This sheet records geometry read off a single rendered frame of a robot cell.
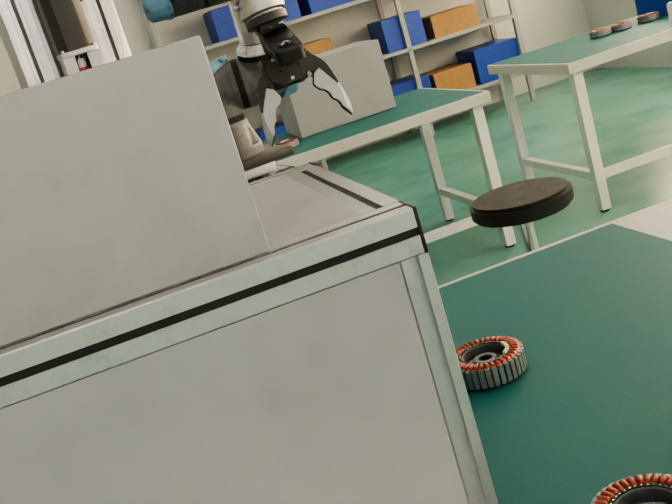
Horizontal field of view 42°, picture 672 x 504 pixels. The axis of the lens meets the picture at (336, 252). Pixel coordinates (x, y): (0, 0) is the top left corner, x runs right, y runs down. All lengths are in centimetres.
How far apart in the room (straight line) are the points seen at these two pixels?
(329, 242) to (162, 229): 15
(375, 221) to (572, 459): 41
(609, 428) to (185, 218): 58
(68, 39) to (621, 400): 143
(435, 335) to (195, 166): 28
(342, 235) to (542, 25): 814
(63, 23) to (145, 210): 133
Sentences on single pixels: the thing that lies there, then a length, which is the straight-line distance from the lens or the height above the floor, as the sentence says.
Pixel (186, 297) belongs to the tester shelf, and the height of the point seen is 111.
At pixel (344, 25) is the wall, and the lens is 819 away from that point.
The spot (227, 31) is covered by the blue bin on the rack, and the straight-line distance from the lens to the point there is 743.
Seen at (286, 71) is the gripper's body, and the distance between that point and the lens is 146.
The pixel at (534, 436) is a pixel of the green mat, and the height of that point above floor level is 75.
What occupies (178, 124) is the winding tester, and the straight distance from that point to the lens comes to 79.
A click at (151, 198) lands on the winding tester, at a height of 120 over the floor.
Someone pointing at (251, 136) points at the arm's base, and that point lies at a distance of 209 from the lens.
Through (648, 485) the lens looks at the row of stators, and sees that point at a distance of 95.
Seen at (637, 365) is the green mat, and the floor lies 75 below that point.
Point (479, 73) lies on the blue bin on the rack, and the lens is 802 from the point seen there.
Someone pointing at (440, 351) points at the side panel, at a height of 97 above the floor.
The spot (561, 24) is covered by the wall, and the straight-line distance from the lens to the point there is 899.
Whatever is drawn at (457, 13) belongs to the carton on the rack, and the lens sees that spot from 797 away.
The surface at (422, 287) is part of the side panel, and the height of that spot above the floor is 104.
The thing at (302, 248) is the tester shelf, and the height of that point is 111.
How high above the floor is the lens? 131
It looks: 15 degrees down
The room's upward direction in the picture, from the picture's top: 17 degrees counter-clockwise
